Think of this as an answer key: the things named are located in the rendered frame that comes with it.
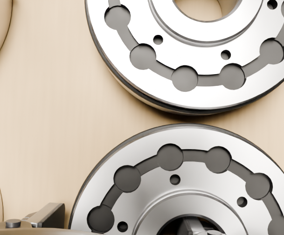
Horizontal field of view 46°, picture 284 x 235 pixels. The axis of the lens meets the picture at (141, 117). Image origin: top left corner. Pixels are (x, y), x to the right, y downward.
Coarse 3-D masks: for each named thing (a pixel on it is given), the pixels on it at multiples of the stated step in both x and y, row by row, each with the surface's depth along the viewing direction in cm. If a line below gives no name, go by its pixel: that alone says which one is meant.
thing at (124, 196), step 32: (192, 128) 14; (128, 160) 14; (160, 160) 14; (192, 160) 14; (224, 160) 14; (256, 160) 14; (96, 192) 14; (128, 192) 14; (160, 192) 14; (224, 192) 14; (256, 192) 14; (96, 224) 14; (128, 224) 14; (256, 224) 14
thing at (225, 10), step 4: (220, 0) 17; (224, 0) 16; (228, 0) 16; (232, 0) 15; (236, 0) 14; (220, 4) 17; (224, 4) 17; (228, 4) 16; (232, 4) 15; (224, 8) 17; (228, 8) 16; (232, 8) 15; (224, 12) 17; (228, 12) 16
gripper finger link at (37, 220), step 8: (48, 208) 14; (56, 208) 15; (64, 208) 16; (32, 216) 13; (40, 216) 13; (48, 216) 13; (56, 216) 14; (64, 216) 16; (32, 224) 12; (40, 224) 12; (48, 224) 13; (56, 224) 15
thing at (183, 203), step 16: (176, 192) 14; (192, 192) 13; (208, 192) 14; (160, 208) 13; (176, 208) 13; (192, 208) 13; (208, 208) 13; (224, 208) 13; (144, 224) 13; (160, 224) 13; (224, 224) 13; (240, 224) 13
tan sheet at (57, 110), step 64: (64, 0) 17; (192, 0) 17; (0, 64) 17; (64, 64) 17; (0, 128) 17; (64, 128) 17; (128, 128) 17; (256, 128) 17; (0, 192) 17; (64, 192) 17
